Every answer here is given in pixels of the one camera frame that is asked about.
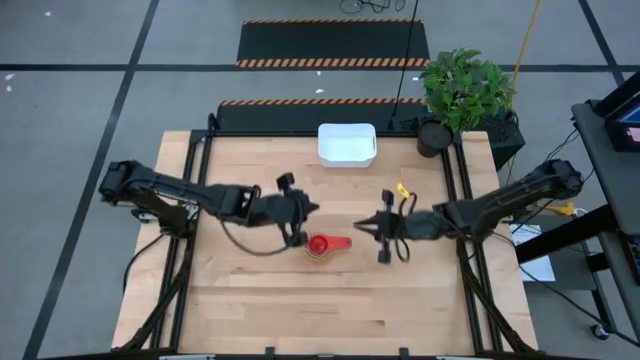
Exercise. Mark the black laptop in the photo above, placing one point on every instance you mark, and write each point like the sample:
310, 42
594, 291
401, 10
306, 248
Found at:
625, 130

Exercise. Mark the silver aluminium extrusion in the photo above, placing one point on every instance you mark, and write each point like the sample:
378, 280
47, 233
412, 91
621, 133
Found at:
187, 357

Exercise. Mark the orange measuring cup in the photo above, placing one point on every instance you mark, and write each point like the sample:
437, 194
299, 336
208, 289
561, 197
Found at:
319, 260

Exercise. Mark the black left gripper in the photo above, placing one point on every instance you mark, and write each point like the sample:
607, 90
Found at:
275, 210

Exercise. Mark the yellow tag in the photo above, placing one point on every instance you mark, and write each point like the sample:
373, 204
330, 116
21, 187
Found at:
403, 190

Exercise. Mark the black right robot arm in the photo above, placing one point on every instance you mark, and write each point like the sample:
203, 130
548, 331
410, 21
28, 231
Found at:
500, 200

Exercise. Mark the white paper sheet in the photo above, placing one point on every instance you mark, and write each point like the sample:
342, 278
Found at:
542, 270

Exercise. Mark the grey side table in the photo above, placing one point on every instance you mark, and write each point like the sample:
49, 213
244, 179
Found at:
600, 165

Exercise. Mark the green leafy plant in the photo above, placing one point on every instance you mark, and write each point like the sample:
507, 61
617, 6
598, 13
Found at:
465, 90

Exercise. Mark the black hazard-striped floor mat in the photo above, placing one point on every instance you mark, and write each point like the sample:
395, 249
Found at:
330, 42
310, 117

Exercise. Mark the red measuring cup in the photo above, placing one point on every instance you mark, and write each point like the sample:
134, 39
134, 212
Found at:
320, 244

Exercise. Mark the black plant pot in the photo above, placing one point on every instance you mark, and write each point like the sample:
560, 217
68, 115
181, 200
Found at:
435, 140

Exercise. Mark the yellow power plug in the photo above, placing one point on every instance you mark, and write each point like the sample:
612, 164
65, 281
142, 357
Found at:
567, 209

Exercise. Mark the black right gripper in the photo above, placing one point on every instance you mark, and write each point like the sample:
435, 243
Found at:
417, 225

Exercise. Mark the white plastic basket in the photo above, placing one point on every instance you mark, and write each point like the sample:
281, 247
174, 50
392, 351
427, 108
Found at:
347, 145

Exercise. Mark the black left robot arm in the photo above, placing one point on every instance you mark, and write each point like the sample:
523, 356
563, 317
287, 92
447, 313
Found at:
175, 192

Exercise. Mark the black aluminium table frame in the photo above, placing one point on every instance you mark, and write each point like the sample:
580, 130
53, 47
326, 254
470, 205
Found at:
275, 133

